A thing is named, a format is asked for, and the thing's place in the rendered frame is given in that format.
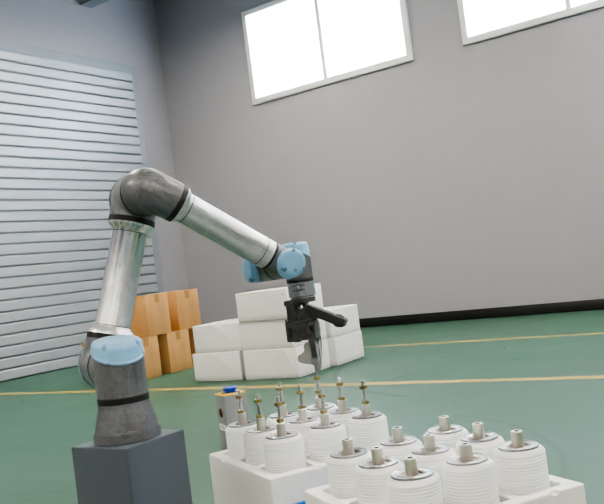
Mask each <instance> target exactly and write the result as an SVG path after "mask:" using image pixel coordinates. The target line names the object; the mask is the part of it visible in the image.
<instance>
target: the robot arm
mask: <svg viewBox="0 0 604 504"><path fill-rule="evenodd" d="M109 207H110V212H109V218H108V223H109V225H110V226H111V227H112V230H113V231H112V236H111V242H110V247H109V252H108V258H107V263H106V268H105V274H104V279H103V285H102V290H101V295H100V301H99V306H98V312H97V317H96V322H95V325H94V326H92V327H91V328H90V329H88V331H87V336H86V341H85V346H84V348H83V349H82V351H81V352H80V355H79V358H78V369H79V372H80V375H81V376H82V378H83V379H84V380H85V382H86V383H88V384H89V385H90V386H92V387H94V388H96V395H97V404H98V414H97V419H96V426H95V432H94V434H93V438H94V445H96V446H101V447H109V446H120V445H127V444H133V443H138V442H142V441H146V440H149V439H152V438H155V437H157V436H159V435H160V434H161V425H160V422H159V421H158V420H157V417H156V414H155V412H154V409H153V407H152V405H151V403H150V399H149V390H148V382H147V374H146V366H145V358H144V354H145V350H144V347H143V344H142V340H141V339H140V338H139V337H138V336H135V335H133V333H132V332H131V330H130V328H131V322H132V317H133V311H134V306H135V300H136V294H137V289H138V283H139V278H140V272H141V266H142V261H143V255H144V250H145V244H146V238H147V235H148V234H150V233H151V232H153V231H154V228H155V223H156V217H157V216H158V217H161V218H163V219H165V220H167V221H169V222H174V221H177V222H179V223H181V224H183V225H184V226H186V227H188V228H190V229H192V230H194V231H195V232H197V233H199V234H201V235H203V236H204V237H206V238H208V239H210V240H212V241H213V242H215V243H217V244H219V245H221V246H222V247H224V248H226V249H228V250H230V251H231V252H233V253H235V254H237V255H239V256H240V257H242V258H244V260H243V263H242V270H243V275H244V278H245V280H246V281H247V282H249V283H260V282H265V281H273V280H280V279H286V281H287V288H288V295H289V298H291V299H290V300H288V301H284V306H286V312H287V319H288V321H287V319H286V320H285V328H286V335H287V342H289V343H290V342H294V343H296V342H302V341H304V340H308V342H306V343H305V344H304V352H303V353H301V354H300V355H298V361H299V362H300V363H304V364H311V365H314V368H315V371H316V372H317V374H319V373H320V370H321V368H322V341H321V329H320V323H319V320H318V318H319V319H321V320H324V321H326V322H329V323H331V324H333V325H334V326H335V327H345V326H346V324H347V322H348V319H347V318H346V317H344V316H343V315H342V314H335V313H333V312H330V311H327V310H325V309H322V308H320V307H317V306H315V305H312V304H310V305H309V302H312V301H316V298H315V296H314V295H315V294H316V292H315V285H314V279H313V272H312V264H311V255H310V250H309V246H308V243H307V242H305V241H302V242H294V243H287V244H283V245H282V246H281V245H280V244H278V243H276V242H274V241H273V240H271V239H269V238H267V237H266V236H264V235H262V234H260V233H259V232H257V231H255V230H254V229H252V228H250V227H248V226H247V225H245V224H243V223H241V222H240V221H238V220H236V219H234V218H233V217H231V216H229V215H227V214H226V213H224V212H222V211H220V210H219V209H217V208H215V207H213V206H212V205H210V204H208V203H207V202H205V201H203V200H201V199H200V198H198V197H196V196H194V195H193V194H192V193H191V190H190V188H189V187H187V186H185V185H184V184H182V183H180V182H179V181H177V180H175V179H173V178H172V177H170V176H168V175H166V174H164V173H162V172H161V171H158V170H155V169H152V168H139V169H136V170H133V171H132V172H130V173H129V174H128V175H126V176H124V177H122V178H120V179H119V180H118V181H117V182H116V183H115V184H114V185H113V187H112V188H111V191H110V194H109ZM301 305H302V306H303V308H301Z"/></svg>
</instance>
